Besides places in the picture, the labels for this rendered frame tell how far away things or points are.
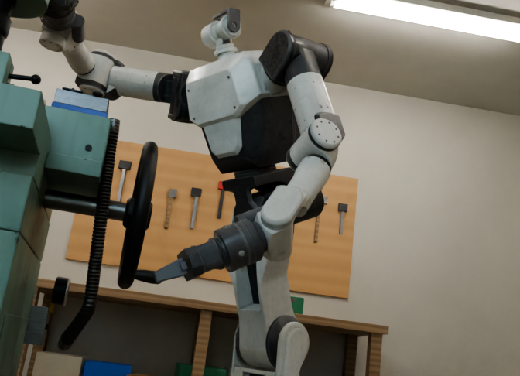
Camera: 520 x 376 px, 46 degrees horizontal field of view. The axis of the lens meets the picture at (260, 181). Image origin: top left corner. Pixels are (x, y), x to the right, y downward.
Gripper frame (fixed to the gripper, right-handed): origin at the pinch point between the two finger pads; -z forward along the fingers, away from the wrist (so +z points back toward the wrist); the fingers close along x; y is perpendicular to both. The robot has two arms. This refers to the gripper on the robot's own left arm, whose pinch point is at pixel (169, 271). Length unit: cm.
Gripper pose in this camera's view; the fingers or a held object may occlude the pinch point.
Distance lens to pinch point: 119.8
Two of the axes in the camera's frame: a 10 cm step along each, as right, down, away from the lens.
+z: 8.9, -3.2, 3.3
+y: -3.8, -9.2, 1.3
